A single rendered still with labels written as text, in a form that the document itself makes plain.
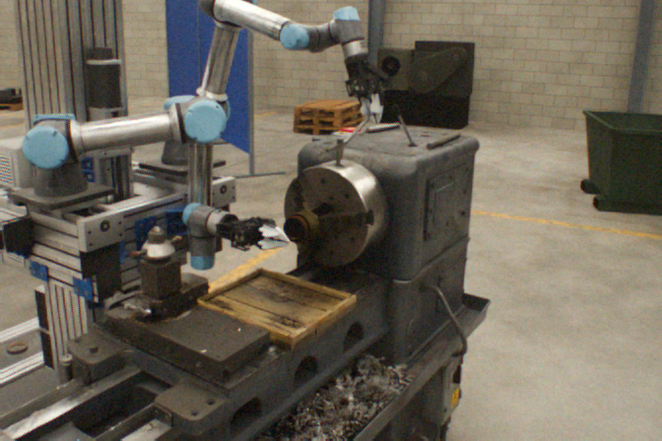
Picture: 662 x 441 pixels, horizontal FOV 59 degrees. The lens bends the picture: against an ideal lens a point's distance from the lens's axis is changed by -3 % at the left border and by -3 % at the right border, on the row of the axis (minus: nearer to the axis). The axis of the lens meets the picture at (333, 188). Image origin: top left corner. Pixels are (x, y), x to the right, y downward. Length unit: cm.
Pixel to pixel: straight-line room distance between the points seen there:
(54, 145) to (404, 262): 107
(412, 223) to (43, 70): 128
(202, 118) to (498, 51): 1021
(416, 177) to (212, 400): 92
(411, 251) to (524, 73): 983
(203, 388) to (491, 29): 1072
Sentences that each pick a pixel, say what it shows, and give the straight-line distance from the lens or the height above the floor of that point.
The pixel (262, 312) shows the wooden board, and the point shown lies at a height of 89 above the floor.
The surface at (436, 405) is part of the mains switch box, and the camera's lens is 241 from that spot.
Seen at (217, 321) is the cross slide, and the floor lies 97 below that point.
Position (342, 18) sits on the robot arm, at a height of 167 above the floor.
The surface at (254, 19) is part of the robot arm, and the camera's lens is 190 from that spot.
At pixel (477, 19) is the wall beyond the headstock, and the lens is 1172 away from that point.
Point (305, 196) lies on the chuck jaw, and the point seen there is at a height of 115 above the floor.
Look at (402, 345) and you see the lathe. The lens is 204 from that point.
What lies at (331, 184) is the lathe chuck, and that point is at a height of 119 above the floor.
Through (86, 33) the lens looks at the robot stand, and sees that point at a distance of 210.
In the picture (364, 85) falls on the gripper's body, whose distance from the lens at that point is 181.
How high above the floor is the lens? 163
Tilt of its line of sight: 15 degrees down
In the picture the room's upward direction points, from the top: 1 degrees clockwise
